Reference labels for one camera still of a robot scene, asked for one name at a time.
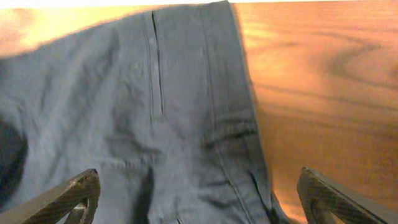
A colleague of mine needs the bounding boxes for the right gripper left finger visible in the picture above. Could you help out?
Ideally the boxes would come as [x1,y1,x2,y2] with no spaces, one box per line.
[1,169,101,224]

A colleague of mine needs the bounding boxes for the navy blue shorts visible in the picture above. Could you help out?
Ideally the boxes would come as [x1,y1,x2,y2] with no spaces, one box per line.
[1,1,288,223]

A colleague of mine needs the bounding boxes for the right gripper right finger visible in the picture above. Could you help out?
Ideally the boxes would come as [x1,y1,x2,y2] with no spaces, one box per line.
[297,167,397,223]

